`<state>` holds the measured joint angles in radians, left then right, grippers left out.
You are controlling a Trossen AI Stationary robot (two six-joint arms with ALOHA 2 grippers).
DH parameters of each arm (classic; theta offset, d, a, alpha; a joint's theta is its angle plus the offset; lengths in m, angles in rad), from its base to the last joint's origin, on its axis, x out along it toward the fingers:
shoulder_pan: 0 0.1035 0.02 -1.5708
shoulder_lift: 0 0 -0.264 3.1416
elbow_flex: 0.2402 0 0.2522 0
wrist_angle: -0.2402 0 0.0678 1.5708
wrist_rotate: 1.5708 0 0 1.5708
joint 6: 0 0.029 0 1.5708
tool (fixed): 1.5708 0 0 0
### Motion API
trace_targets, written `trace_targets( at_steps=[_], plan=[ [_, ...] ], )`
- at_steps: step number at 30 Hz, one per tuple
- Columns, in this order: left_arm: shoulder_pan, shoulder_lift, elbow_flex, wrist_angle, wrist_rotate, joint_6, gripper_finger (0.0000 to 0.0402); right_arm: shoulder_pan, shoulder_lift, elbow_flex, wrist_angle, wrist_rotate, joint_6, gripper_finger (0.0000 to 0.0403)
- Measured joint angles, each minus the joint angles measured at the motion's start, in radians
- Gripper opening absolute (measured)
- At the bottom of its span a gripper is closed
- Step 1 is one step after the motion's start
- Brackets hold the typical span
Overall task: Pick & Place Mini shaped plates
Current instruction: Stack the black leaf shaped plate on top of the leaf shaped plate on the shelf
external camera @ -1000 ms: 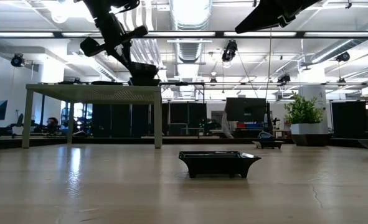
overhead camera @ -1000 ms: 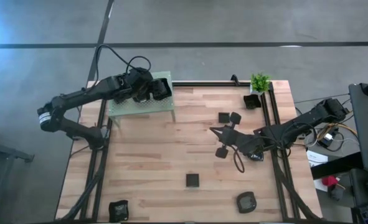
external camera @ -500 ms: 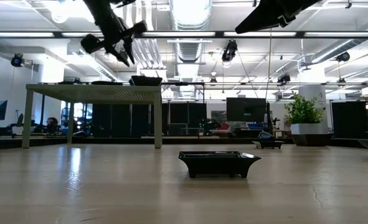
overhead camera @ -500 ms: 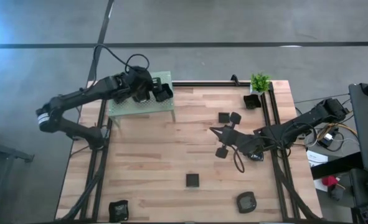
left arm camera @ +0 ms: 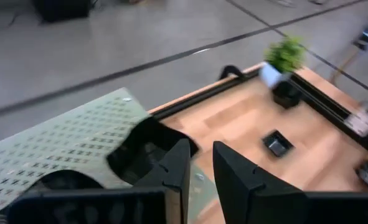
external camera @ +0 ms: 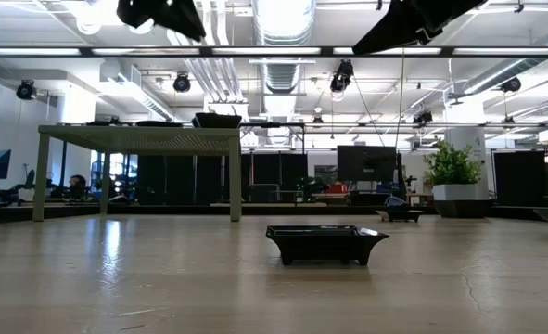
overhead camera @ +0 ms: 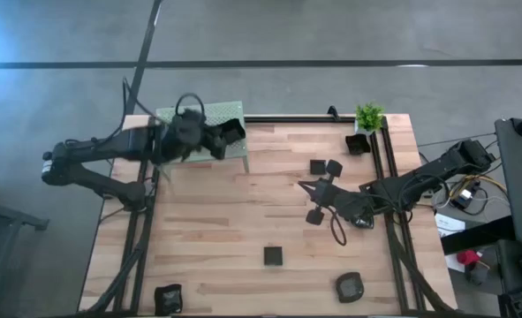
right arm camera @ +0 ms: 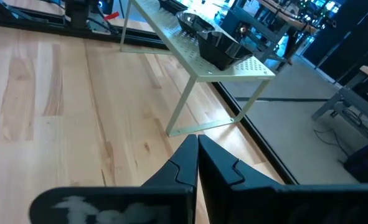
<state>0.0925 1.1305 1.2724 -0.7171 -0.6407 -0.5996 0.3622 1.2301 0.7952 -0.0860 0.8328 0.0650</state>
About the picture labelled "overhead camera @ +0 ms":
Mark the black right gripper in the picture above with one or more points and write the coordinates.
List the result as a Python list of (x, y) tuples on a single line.
[(331, 196)]

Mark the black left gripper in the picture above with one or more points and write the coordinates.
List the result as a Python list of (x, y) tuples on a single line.
[(187, 134)]

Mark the black flared square plate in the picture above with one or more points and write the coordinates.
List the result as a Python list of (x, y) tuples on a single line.
[(357, 145), (235, 131)]

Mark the small square black plate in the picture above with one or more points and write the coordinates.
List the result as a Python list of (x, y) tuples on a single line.
[(317, 167)]

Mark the small black cube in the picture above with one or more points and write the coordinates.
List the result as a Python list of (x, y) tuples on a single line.
[(273, 256)]

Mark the black rounded plate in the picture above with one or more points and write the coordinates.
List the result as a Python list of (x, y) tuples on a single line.
[(349, 287), (168, 300)]

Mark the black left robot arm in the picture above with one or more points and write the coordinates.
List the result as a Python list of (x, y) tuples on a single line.
[(93, 148)]

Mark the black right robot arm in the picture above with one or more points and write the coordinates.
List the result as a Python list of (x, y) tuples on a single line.
[(441, 170)]

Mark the green perforated metal shelf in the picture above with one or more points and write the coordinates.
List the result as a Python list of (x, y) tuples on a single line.
[(238, 152)]

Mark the black clamp knob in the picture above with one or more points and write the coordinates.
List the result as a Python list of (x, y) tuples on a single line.
[(332, 112)]

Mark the green plant in white pot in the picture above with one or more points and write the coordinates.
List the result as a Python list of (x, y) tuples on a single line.
[(368, 115)]

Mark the black floor tape strip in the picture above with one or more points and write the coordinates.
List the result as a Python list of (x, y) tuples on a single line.
[(287, 63), (150, 31)]

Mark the white paper sheet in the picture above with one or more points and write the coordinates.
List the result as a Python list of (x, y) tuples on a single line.
[(448, 224)]

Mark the small grey power box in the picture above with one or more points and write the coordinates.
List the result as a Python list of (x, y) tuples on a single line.
[(463, 197)]

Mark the red rounded object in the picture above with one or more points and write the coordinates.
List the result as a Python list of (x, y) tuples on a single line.
[(468, 257)]

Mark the dark grey lump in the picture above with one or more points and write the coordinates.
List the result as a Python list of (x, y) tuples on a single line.
[(478, 274)]

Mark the dark grey desk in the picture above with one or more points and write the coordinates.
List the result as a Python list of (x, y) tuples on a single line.
[(521, 185)]

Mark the black side table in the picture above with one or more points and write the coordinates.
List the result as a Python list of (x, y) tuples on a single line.
[(516, 269)]

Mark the black metal stand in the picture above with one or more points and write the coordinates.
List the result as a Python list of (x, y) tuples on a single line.
[(4, 214)]

